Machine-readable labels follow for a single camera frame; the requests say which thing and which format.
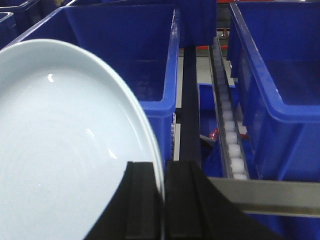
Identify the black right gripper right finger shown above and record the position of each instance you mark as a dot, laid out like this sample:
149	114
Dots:
196	210

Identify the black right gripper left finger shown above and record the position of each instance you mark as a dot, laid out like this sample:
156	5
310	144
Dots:
134	212

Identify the light blue plate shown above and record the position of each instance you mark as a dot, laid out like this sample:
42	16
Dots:
69	127

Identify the stainless steel shelf rail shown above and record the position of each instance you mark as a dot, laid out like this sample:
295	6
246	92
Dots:
269	197

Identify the black metal frame bar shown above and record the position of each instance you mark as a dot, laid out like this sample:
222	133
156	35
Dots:
190	146

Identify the blue plastic crate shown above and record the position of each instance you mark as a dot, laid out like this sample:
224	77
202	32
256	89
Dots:
274	51
143	53
17	16

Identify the blue plastic crate middle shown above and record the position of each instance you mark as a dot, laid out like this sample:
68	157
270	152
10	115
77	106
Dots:
143	53

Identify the white roller conveyor track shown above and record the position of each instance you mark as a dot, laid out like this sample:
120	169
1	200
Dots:
231	149

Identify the blue crate far back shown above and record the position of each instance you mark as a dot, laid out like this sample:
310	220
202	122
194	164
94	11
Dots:
197	18

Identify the blue plastic crate right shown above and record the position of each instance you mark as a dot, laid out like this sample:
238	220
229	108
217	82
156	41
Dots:
274	51

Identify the blue plastic crate left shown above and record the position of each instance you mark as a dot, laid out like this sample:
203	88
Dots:
17	16

